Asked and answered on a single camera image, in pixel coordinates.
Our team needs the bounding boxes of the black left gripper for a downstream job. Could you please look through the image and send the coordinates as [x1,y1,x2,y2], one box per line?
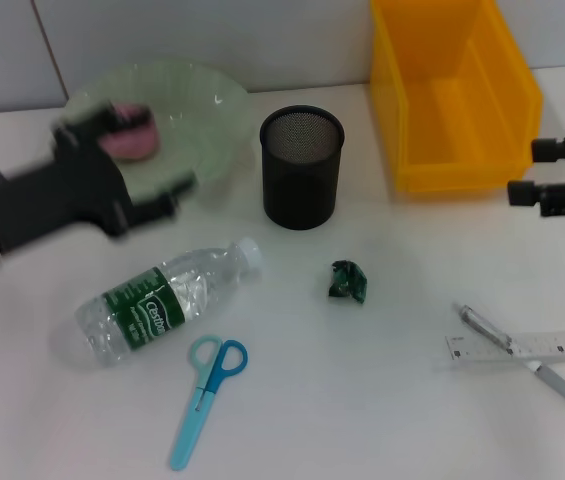
[0,101,199,255]

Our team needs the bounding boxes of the pink peach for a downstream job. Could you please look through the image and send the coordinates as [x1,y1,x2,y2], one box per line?
[99,103,157,162]

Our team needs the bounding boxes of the clear green-label water bottle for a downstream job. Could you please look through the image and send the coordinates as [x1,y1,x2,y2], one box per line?
[72,237,265,369]

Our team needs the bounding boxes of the green plastic wrapper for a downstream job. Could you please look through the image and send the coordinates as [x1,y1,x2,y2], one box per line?
[325,258,368,304]

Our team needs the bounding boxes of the green glass fruit plate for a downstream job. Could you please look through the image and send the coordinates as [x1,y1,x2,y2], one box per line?
[56,58,256,201]

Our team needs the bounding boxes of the clear plastic ruler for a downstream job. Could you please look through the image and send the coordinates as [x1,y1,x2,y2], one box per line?
[444,327,565,364]

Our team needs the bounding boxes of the black mesh pen holder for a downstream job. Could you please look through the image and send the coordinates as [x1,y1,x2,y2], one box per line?
[259,104,346,231]

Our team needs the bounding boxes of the clear grey ballpoint pen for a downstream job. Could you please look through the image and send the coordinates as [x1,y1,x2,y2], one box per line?
[454,303,565,414]

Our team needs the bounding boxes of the blue and teal scissors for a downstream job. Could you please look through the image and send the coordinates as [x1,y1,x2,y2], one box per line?
[168,335,249,472]

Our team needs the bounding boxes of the yellow plastic bin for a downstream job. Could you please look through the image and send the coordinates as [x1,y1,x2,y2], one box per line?
[369,0,545,194]

